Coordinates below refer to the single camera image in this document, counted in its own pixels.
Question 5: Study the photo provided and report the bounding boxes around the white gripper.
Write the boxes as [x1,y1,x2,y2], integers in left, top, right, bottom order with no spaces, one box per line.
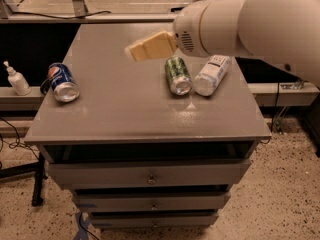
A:
[125,0,209,62]

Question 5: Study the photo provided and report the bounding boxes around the green soda can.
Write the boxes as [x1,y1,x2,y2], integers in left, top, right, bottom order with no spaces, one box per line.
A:
[165,56,192,96]

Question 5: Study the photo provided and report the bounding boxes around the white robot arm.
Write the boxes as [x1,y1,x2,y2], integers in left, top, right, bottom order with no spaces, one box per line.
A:
[125,0,320,86]

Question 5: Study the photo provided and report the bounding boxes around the blue Pepsi can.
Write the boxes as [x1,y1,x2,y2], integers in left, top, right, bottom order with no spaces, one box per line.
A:
[48,63,80,103]

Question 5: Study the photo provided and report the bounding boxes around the white plastic water bottle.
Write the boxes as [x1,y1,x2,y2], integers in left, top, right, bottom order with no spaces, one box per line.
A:
[194,55,231,96]

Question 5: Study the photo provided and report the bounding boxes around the grey drawer cabinet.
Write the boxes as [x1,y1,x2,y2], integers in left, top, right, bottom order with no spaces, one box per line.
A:
[26,23,270,220]

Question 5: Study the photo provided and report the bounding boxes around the top grey drawer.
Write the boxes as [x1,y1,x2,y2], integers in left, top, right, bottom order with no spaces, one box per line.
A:
[47,159,251,190]

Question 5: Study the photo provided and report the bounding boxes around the grey drawer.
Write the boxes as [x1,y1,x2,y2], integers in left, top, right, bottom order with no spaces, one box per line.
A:
[47,159,251,190]
[73,192,231,212]
[91,213,218,229]

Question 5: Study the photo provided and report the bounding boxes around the white pump dispenser bottle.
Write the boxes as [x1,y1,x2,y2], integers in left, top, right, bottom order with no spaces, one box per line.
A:
[3,61,31,96]

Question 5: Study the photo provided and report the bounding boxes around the middle grey drawer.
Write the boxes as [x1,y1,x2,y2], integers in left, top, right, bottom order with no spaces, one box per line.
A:
[73,192,231,212]

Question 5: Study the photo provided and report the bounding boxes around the black stand leg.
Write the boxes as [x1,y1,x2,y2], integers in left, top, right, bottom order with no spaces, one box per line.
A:
[0,154,47,207]

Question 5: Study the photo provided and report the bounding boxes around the bottom grey drawer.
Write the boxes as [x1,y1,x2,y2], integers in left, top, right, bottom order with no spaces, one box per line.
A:
[91,213,218,229]

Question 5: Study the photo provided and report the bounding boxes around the metal frame rail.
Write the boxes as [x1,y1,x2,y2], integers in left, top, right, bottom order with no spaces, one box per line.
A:
[0,0,320,25]

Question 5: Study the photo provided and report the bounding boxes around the black cable on rail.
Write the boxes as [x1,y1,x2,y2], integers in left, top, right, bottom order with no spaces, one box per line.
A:
[13,10,112,20]

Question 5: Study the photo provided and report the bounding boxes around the black floor cable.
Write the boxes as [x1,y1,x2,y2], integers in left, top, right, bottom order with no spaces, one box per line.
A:
[0,117,40,170]

